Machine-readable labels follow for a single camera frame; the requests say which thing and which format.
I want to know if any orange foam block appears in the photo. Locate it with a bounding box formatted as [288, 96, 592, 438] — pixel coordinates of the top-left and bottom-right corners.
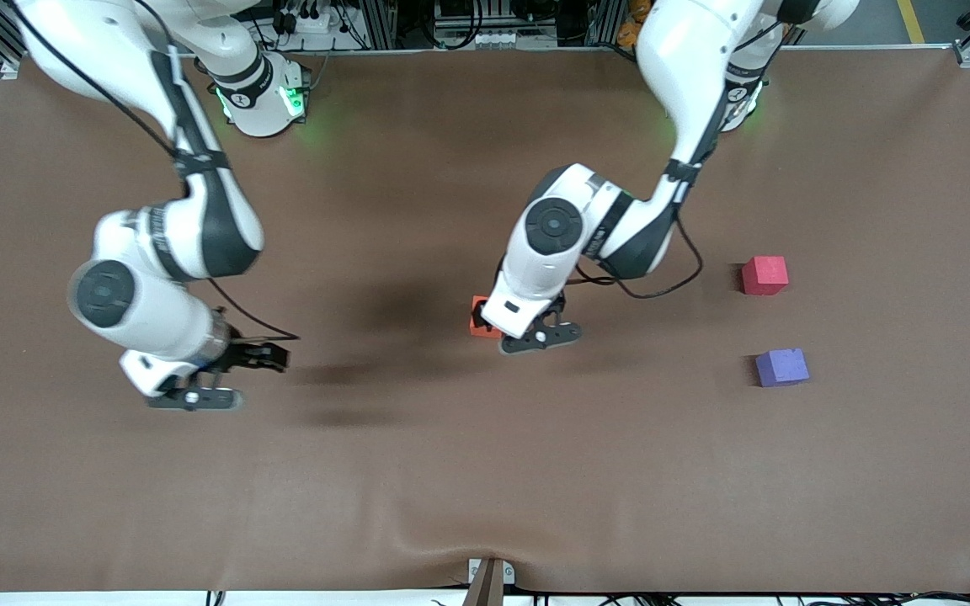
[468, 295, 504, 340]

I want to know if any brown table cover mat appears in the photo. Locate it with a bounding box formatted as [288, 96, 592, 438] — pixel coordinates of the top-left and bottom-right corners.
[0, 46, 970, 595]

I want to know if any red foam block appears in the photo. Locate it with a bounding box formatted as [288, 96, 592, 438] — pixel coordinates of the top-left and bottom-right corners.
[741, 256, 789, 296]

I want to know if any white terminal strip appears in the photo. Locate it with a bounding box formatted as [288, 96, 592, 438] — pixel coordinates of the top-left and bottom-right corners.
[472, 31, 559, 49]

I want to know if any purple foam block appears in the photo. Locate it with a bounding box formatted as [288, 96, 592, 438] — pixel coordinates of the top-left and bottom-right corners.
[755, 348, 810, 388]

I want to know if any pile of orange packets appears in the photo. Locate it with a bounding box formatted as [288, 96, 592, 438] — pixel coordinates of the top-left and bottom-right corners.
[617, 0, 651, 48]

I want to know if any white power strip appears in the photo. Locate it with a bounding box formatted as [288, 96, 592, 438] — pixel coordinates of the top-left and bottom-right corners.
[287, 8, 349, 36]

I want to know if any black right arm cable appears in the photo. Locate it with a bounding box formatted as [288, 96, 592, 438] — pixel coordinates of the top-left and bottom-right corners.
[9, 0, 301, 342]

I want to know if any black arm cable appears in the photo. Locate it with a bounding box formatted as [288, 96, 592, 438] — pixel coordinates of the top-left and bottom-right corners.
[9, 0, 301, 342]
[573, 210, 705, 301]

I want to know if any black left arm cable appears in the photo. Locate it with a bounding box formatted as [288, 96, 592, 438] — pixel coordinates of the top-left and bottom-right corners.
[573, 210, 705, 301]

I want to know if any grey metal bracket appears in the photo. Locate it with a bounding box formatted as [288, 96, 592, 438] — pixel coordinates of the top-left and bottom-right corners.
[466, 557, 517, 606]

